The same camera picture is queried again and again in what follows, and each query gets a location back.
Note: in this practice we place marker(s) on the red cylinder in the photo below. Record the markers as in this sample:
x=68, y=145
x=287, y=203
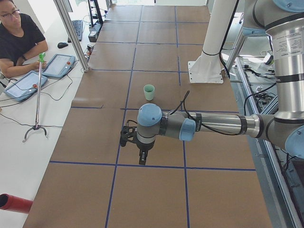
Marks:
x=15, y=204

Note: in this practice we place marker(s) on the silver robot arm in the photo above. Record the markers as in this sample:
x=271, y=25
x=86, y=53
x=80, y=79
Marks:
x=283, y=21

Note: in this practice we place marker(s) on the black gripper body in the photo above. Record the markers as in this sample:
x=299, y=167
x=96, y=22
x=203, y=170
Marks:
x=145, y=147

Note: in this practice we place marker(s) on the brown paper table cover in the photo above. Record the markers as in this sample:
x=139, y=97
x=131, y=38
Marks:
x=214, y=181

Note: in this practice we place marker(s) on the black keyboard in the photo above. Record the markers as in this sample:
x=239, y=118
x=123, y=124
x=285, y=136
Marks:
x=78, y=27

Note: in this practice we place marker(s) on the near blue teach pendant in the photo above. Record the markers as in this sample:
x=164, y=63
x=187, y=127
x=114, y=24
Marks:
x=24, y=87

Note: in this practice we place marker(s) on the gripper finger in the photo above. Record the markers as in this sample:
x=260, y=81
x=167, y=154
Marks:
x=144, y=158
x=141, y=157

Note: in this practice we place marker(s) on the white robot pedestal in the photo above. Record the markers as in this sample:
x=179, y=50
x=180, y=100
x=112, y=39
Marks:
x=207, y=69

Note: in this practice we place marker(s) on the person in black shirt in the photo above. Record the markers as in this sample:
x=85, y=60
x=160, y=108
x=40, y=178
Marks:
x=20, y=40

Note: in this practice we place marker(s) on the far blue teach pendant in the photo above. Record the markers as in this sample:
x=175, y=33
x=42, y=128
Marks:
x=58, y=66

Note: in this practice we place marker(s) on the standing mint green cup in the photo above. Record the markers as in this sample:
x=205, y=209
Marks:
x=149, y=95

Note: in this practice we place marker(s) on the aluminium frame post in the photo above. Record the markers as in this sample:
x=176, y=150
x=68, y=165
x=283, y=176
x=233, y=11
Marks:
x=62, y=9

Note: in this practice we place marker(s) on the mint green cup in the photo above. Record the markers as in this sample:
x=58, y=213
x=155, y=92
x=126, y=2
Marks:
x=149, y=95
x=149, y=89

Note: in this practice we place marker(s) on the green handled reacher grabber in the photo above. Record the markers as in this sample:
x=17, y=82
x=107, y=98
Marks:
x=37, y=126

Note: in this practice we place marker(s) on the black computer mouse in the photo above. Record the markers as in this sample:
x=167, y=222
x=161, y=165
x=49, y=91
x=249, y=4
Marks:
x=61, y=45

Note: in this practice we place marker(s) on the blue teach pendant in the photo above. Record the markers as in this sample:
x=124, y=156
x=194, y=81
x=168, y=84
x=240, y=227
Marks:
x=58, y=66
x=24, y=87

